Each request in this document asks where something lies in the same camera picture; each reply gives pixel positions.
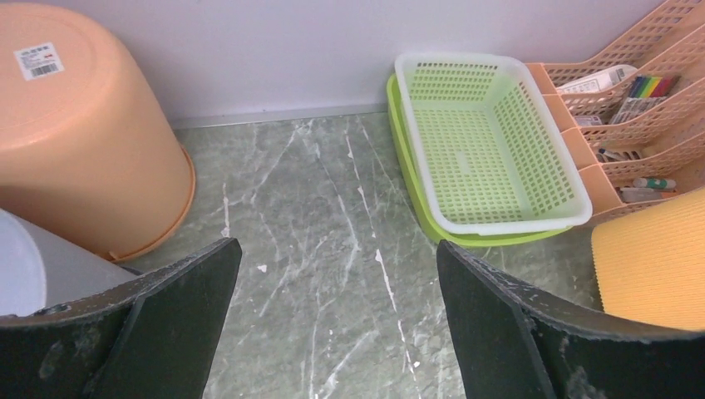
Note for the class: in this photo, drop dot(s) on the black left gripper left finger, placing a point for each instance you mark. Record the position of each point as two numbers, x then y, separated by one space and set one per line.
152 337

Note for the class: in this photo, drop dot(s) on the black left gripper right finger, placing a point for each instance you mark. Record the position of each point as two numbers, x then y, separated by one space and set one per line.
514 340

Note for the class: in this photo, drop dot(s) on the green tray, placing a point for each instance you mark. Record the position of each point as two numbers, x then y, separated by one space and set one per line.
418 198

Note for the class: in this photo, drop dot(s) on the grey plastic bin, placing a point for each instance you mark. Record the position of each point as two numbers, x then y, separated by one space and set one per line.
40 269

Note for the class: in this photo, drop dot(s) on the yellow slatted waste basket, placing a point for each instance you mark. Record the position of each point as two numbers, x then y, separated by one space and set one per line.
649 264

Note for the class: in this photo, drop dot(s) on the white perforated basket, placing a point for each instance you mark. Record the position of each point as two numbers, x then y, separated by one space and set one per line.
488 153

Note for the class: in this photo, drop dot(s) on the large orange plastic bucket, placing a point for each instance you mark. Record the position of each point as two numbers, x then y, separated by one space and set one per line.
86 150

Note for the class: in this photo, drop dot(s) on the green white glue stick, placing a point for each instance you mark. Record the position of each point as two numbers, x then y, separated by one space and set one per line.
655 183

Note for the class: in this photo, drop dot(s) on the blue silver pen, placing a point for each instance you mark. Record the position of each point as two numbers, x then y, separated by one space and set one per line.
605 155

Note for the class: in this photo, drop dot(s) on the peach plastic file organizer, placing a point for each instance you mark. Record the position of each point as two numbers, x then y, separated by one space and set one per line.
669 137

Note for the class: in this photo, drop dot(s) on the white tube in organizer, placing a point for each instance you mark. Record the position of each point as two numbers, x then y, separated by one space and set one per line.
598 81

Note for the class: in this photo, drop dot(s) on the coloured marker set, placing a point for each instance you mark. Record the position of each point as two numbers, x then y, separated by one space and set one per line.
646 92

